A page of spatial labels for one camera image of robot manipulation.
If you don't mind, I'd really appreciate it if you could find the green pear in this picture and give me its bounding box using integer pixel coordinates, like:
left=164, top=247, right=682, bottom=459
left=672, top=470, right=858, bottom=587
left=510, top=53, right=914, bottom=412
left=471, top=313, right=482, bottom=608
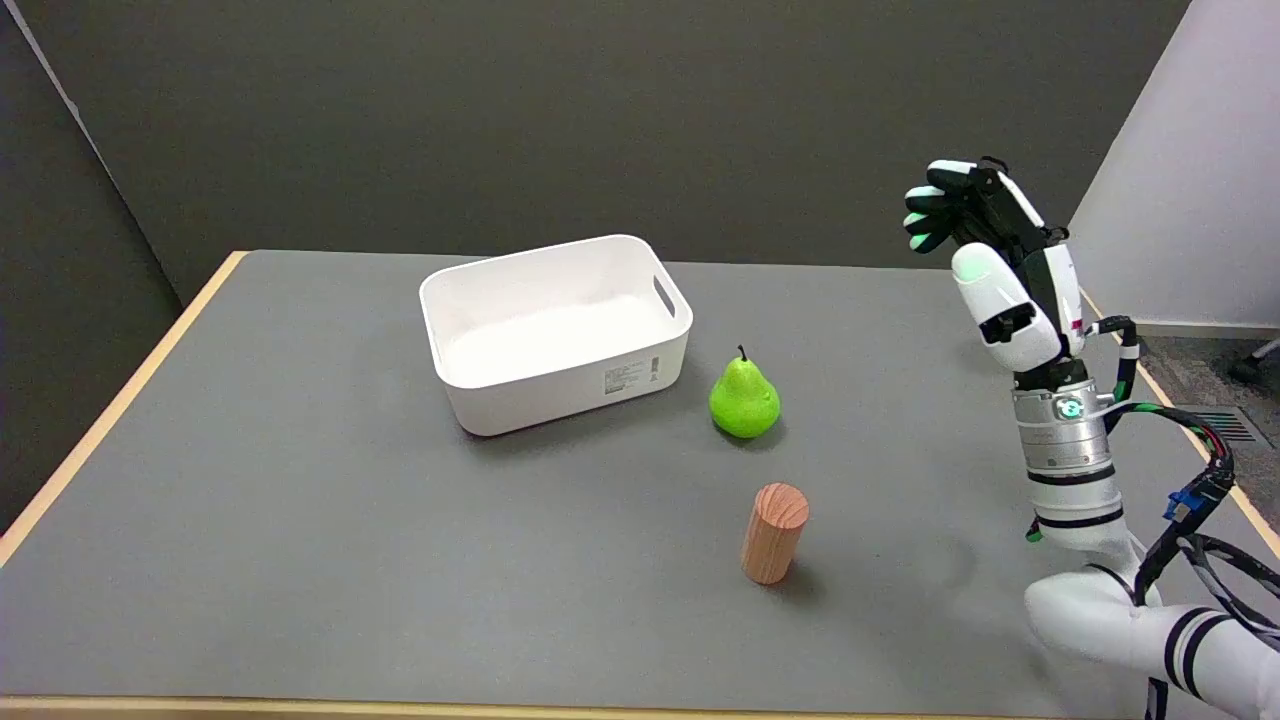
left=709, top=345, right=782, bottom=440

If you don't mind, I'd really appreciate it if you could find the floor vent grille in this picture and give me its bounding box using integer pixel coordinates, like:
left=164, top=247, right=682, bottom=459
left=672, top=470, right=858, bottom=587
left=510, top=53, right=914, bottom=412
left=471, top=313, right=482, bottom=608
left=1184, top=405, right=1263, bottom=445

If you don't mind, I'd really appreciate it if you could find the wooden cylinder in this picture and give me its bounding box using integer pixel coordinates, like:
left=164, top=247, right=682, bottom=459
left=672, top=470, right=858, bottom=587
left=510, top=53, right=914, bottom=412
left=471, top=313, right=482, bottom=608
left=741, top=482, right=811, bottom=586

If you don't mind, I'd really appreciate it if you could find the chair caster leg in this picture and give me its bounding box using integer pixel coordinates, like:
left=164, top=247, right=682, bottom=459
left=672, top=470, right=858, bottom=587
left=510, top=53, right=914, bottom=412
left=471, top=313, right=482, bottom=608
left=1230, top=338, right=1280, bottom=384

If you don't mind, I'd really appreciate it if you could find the white plastic bin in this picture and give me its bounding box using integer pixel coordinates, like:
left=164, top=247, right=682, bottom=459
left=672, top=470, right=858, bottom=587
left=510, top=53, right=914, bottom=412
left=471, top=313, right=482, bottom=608
left=418, top=234, right=694, bottom=438

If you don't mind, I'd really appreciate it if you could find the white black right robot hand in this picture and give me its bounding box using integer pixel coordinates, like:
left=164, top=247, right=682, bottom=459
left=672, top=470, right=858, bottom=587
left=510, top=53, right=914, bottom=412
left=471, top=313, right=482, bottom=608
left=903, top=156, right=1090, bottom=376

